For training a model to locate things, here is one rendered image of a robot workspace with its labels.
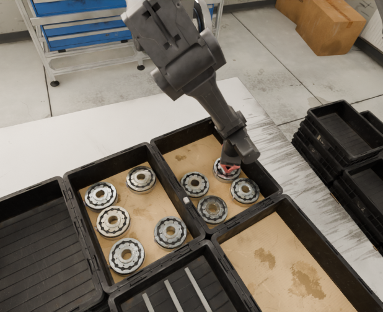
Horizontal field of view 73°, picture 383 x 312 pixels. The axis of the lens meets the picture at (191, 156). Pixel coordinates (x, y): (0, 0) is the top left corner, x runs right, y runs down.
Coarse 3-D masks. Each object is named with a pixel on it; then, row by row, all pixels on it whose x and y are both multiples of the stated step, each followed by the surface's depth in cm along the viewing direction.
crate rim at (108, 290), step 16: (144, 144) 92; (96, 160) 86; (160, 160) 88; (64, 176) 82; (176, 192) 81; (80, 224) 73; (192, 240) 73; (96, 256) 68; (144, 272) 67; (112, 288) 64
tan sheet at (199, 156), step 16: (192, 144) 106; (208, 144) 107; (176, 160) 101; (192, 160) 101; (208, 160) 102; (176, 176) 96; (208, 176) 97; (240, 176) 98; (208, 192) 94; (224, 192) 94; (240, 208) 91
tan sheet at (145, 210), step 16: (112, 176) 95; (80, 192) 90; (128, 192) 91; (160, 192) 92; (128, 208) 88; (144, 208) 88; (160, 208) 89; (112, 224) 84; (144, 224) 85; (112, 240) 81; (144, 240) 82; (128, 256) 79; (160, 256) 79; (112, 272) 76
